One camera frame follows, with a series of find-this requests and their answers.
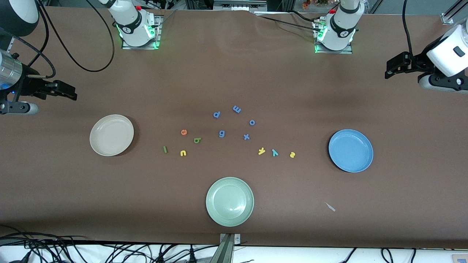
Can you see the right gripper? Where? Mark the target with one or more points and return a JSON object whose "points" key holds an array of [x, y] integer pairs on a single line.
{"points": [[26, 84]]}

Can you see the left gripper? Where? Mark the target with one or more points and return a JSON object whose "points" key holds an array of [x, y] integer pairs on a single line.
{"points": [[418, 62]]}

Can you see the green foam letter b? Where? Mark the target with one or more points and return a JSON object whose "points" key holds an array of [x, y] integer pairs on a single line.
{"points": [[195, 141]]}

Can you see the teal foam letter y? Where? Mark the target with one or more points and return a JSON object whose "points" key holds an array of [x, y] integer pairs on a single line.
{"points": [[275, 153]]}

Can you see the yellow foam letter k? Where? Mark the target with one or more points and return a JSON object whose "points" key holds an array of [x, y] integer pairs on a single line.
{"points": [[261, 151]]}

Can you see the beige round plate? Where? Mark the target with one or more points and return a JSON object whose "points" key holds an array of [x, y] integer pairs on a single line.
{"points": [[112, 135]]}

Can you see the blue round plate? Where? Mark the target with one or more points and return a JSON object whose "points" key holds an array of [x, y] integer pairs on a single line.
{"points": [[351, 150]]}

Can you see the orange decorative object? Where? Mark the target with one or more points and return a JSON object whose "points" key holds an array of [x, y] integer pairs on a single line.
{"points": [[307, 3]]}

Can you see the blue foam letter p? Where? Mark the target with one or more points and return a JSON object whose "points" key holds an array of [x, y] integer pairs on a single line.
{"points": [[215, 116]]}

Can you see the small white paper scrap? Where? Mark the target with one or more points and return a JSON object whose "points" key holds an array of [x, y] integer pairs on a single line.
{"points": [[330, 206]]}

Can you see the blue foam letter g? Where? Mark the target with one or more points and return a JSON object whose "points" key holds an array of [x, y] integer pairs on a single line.
{"points": [[221, 136]]}

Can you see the blue foam letter m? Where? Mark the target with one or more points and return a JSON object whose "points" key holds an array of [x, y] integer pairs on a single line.
{"points": [[237, 109]]}

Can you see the grey power strip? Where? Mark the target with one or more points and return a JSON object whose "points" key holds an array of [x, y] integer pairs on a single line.
{"points": [[237, 5]]}

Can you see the pale green round plate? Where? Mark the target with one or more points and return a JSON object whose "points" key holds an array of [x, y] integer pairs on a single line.
{"points": [[230, 201]]}

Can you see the tan cardboard box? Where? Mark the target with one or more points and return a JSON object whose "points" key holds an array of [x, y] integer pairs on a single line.
{"points": [[460, 259]]}

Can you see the aluminium frame profile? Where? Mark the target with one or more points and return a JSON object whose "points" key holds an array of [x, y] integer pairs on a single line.
{"points": [[448, 18]]}

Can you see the aluminium table edge rail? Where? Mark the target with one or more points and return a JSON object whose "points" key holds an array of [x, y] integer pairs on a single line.
{"points": [[12, 42]]}

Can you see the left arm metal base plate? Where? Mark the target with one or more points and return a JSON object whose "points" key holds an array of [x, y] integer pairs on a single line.
{"points": [[329, 52]]}

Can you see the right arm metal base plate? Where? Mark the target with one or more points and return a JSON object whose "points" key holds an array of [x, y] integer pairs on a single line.
{"points": [[158, 33]]}

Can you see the aluminium camera mount pole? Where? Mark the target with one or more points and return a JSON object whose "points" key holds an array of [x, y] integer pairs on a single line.
{"points": [[226, 250]]}

